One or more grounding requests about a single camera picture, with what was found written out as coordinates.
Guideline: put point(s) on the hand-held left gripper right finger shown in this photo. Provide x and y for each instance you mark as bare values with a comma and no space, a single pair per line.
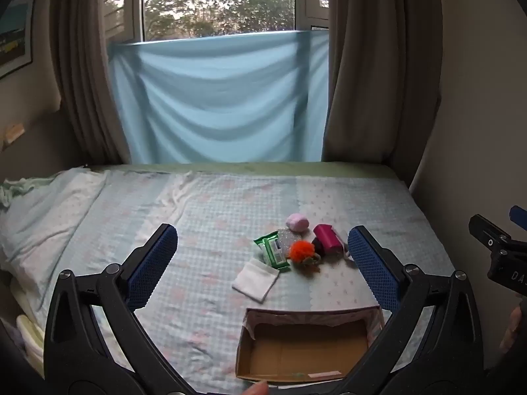
372,263

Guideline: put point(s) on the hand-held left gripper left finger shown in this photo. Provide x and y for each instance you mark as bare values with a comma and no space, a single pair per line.
154,261

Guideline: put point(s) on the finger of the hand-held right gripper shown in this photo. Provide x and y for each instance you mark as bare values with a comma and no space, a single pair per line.
488,230
518,214

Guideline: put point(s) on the magenta pouch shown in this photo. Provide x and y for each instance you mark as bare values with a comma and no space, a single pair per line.
328,239

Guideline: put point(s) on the black sock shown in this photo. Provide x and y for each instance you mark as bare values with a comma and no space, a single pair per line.
316,248

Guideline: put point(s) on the orange pom-pom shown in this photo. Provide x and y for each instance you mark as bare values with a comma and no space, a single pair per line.
302,251

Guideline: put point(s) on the green wet wipes pack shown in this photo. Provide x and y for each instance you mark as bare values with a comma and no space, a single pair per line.
272,251

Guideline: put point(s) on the white cloth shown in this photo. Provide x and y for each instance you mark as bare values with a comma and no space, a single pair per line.
254,280

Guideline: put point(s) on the cardboard box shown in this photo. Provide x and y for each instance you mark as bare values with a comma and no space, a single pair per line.
306,347

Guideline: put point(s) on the person's right hand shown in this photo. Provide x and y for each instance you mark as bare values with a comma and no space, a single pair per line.
514,329

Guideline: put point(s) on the green bed sheet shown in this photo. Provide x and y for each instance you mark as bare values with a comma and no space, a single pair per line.
255,168

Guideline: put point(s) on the white pillow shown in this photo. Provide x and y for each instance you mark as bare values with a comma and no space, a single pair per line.
31,337

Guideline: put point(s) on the light blue hanging cloth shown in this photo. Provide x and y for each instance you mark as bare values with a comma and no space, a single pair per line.
222,98

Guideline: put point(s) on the beige curtain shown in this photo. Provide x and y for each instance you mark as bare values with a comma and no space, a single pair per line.
88,70
383,74

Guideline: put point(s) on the paper note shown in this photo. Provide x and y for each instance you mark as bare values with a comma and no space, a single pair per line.
13,132

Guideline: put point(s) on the trees outside window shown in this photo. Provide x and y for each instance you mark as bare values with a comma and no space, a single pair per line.
218,0

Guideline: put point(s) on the window frame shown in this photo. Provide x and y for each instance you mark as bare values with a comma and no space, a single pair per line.
134,4

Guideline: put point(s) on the framed wall picture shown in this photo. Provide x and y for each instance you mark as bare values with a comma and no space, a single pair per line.
16,33

